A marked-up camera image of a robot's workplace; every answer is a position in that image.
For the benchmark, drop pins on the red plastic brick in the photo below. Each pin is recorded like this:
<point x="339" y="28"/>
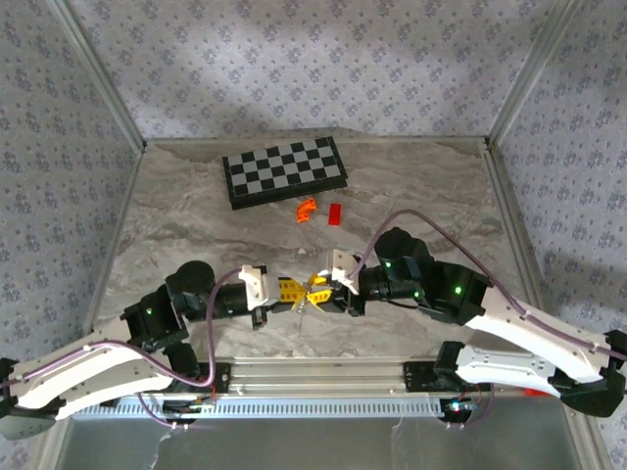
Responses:
<point x="335" y="214"/>

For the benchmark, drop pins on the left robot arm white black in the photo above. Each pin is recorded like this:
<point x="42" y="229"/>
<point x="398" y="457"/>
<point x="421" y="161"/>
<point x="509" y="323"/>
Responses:
<point x="98" y="377"/>

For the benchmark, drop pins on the aluminium table frame rail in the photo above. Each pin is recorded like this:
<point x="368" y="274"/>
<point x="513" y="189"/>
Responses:
<point x="318" y="377"/>

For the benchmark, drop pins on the folded black grey chessboard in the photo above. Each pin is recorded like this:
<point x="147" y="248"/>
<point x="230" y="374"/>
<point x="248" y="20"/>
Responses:
<point x="284" y="169"/>

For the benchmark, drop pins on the red block on rail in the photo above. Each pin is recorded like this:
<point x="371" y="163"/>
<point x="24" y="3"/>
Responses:
<point x="539" y="392"/>

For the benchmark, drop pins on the orange curved plastic piece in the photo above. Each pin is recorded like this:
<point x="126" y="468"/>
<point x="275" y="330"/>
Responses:
<point x="302" y="209"/>

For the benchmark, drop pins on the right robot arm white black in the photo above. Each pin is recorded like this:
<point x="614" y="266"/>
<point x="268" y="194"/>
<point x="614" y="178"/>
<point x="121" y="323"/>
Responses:
<point x="514" y="362"/>

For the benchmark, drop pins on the grey metal sheet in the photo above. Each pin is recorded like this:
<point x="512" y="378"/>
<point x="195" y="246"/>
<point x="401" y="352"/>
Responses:
<point x="294" y="445"/>

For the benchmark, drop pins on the aluminium table side rail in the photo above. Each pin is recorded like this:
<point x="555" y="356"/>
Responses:
<point x="115" y="245"/>
<point x="514" y="220"/>

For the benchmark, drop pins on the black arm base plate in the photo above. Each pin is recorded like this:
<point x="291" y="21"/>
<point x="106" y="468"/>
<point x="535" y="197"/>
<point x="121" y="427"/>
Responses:
<point x="223" y="379"/>
<point x="416" y="377"/>

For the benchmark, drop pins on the silver key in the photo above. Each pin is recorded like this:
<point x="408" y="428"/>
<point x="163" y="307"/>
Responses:
<point x="302" y="308"/>

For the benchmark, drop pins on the small electronics board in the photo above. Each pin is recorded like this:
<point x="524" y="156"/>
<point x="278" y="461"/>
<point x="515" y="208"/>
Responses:
<point x="188" y="406"/>
<point x="458" y="406"/>

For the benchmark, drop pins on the aluminium corner post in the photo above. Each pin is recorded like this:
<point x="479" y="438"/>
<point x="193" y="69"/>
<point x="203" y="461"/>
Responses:
<point x="98" y="73"/>
<point x="534" y="73"/>

